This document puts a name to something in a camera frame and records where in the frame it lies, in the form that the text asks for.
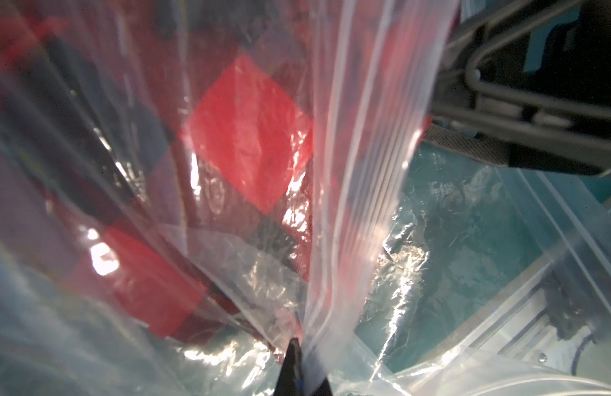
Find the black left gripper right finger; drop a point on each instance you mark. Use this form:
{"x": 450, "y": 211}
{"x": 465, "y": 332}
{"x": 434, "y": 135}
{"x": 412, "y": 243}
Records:
{"x": 323, "y": 389}

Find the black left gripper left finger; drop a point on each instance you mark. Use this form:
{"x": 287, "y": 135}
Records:
{"x": 290, "y": 380}

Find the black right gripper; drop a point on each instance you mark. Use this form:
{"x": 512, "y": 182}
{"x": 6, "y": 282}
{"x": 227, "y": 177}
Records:
{"x": 527, "y": 84}

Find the clear plastic vacuum bag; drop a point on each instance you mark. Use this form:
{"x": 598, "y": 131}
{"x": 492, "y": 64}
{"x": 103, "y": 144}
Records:
{"x": 456, "y": 238}

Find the aluminium table frame rail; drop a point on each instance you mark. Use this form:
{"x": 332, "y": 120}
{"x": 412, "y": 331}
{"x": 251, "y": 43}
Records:
{"x": 557, "y": 313}

